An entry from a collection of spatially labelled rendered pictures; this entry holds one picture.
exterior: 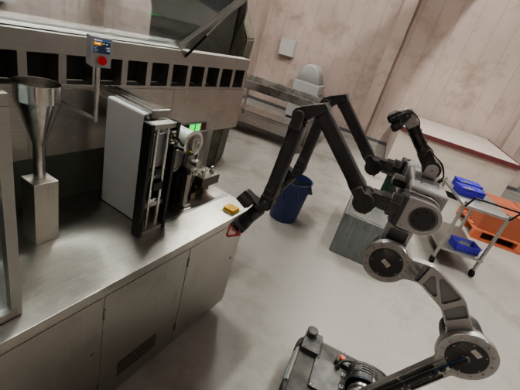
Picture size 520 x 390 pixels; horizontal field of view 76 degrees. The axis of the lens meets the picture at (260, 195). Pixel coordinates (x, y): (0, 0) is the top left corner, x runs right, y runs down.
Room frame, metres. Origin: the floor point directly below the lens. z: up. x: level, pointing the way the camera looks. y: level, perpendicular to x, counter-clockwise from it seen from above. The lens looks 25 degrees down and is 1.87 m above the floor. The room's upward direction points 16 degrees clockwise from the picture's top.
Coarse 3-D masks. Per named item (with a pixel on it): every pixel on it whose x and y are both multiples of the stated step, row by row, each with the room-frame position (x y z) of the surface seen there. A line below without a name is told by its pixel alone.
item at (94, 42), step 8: (88, 40) 1.17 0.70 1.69; (96, 40) 1.16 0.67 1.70; (104, 40) 1.19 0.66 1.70; (88, 48) 1.17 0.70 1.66; (96, 48) 1.17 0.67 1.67; (104, 48) 1.19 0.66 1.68; (88, 56) 1.16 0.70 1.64; (96, 56) 1.17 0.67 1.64; (104, 56) 1.19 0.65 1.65; (88, 64) 1.17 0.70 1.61; (96, 64) 1.17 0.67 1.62; (104, 64) 1.18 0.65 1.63
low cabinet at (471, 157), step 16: (432, 128) 7.38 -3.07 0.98; (448, 128) 8.22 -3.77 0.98; (400, 144) 6.51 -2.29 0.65; (432, 144) 6.38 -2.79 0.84; (448, 144) 6.27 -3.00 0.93; (464, 144) 6.55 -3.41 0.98; (480, 144) 7.18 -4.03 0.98; (400, 160) 6.47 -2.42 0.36; (416, 160) 6.41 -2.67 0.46; (448, 160) 6.28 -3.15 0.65; (464, 160) 6.22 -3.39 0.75; (480, 160) 6.16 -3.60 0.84; (496, 160) 6.06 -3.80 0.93; (512, 160) 6.30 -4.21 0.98; (448, 176) 6.25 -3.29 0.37; (464, 176) 6.18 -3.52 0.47; (480, 176) 6.13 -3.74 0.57; (496, 176) 6.07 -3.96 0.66; (512, 176) 6.02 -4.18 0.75; (448, 192) 6.24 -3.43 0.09; (496, 192) 6.04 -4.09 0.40
